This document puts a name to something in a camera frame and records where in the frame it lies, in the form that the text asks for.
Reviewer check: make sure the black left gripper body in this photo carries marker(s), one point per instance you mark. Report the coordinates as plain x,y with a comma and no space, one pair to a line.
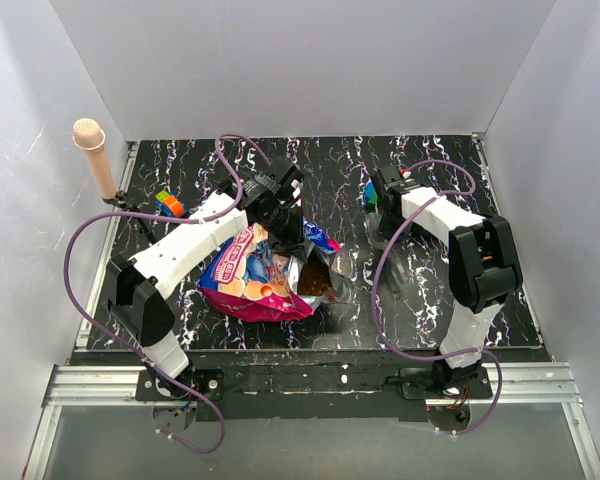
286,229

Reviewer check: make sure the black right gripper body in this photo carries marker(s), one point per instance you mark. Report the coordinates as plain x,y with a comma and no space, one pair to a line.
390,225

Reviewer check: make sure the pink pet food bag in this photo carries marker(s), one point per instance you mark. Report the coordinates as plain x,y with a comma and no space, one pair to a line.
250,281

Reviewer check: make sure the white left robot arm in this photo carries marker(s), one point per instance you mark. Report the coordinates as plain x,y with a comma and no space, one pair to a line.
137,288

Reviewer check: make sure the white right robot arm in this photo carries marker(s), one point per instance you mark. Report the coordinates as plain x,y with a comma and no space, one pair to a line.
484,270

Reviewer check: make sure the blue green toy blocks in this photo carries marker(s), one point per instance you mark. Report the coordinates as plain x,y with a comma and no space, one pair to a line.
370,197

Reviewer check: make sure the colourful cube toy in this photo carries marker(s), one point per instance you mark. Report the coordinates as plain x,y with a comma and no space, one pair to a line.
170,205

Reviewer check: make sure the pink microphone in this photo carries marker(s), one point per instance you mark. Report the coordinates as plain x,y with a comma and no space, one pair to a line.
90,138

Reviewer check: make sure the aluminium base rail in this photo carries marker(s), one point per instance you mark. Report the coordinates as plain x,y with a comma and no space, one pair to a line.
221,389

